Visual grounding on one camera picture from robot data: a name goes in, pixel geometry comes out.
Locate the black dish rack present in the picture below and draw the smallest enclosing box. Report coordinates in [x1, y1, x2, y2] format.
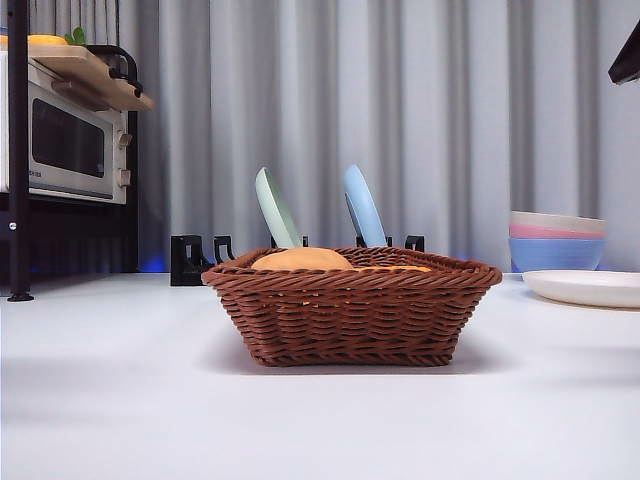
[169, 233, 427, 287]

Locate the grey curtain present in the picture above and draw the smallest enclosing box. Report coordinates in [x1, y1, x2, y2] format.
[19, 0, 640, 275]

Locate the brown potato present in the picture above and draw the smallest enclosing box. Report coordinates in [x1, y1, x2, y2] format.
[250, 247, 354, 273]

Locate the white plate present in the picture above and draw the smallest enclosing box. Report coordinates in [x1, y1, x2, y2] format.
[522, 269, 640, 309]

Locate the pink bowl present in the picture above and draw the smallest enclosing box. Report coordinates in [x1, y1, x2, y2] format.
[509, 222, 607, 241]

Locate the pale blue plate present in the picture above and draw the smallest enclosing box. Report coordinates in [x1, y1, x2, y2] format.
[342, 163, 389, 249]

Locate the wooden cutting board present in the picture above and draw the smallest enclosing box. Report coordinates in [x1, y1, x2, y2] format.
[28, 45, 156, 112]

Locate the brown wicker basket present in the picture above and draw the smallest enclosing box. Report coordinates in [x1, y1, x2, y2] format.
[200, 245, 503, 369]

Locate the yellow toy fruit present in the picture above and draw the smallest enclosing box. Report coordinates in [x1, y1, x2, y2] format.
[27, 33, 69, 49]

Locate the cream bowl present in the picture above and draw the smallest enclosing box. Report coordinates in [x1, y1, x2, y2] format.
[510, 209, 609, 239]

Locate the black curved handle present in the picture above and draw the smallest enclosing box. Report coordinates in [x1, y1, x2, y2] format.
[87, 44, 145, 100]

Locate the blue bowl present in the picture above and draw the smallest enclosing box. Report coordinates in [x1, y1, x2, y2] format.
[508, 236, 607, 274]

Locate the orange corn cob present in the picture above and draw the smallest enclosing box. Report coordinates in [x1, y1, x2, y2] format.
[269, 263, 434, 309]

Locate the pale green plate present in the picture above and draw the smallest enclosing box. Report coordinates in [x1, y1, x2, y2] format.
[254, 167, 305, 250]

